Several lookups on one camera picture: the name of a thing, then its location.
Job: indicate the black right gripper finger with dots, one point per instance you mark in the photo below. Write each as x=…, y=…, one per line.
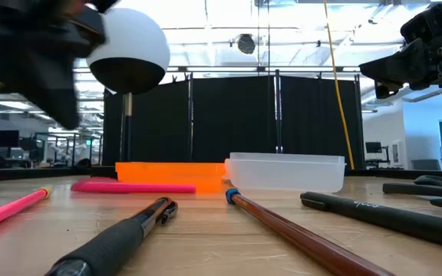
x=401, y=65

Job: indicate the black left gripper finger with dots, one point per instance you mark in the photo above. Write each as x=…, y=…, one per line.
x=58, y=96

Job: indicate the pink highlighter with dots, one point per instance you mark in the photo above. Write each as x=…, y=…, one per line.
x=136, y=188

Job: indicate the black scissors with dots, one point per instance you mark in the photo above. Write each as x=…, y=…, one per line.
x=428, y=186

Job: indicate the pink pencil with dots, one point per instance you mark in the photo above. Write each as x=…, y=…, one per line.
x=6, y=210

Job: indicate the orange plastic box lid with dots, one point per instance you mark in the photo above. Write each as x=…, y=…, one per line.
x=167, y=174

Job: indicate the black pen white script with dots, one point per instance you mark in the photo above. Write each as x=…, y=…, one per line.
x=390, y=216

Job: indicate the black pen rubber grip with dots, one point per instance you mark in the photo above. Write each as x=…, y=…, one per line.
x=113, y=241

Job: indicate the clear plastic supply box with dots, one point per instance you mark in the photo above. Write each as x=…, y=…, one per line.
x=286, y=174

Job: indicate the brown pencil blue eraser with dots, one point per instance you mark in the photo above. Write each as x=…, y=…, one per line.
x=301, y=237

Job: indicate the black computer monitor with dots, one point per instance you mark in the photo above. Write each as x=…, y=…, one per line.
x=5, y=138

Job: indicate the small black monitor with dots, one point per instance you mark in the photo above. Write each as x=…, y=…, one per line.
x=373, y=147

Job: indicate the white globe lamp black stand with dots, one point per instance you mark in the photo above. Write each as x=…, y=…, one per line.
x=136, y=42

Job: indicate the grey chair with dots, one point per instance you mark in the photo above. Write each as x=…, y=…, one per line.
x=426, y=165

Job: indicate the black curtain partition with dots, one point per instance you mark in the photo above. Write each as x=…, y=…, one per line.
x=232, y=115

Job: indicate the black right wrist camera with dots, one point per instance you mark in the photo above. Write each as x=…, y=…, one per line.
x=428, y=19

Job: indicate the black overhead camera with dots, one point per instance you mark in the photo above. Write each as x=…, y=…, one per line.
x=246, y=44

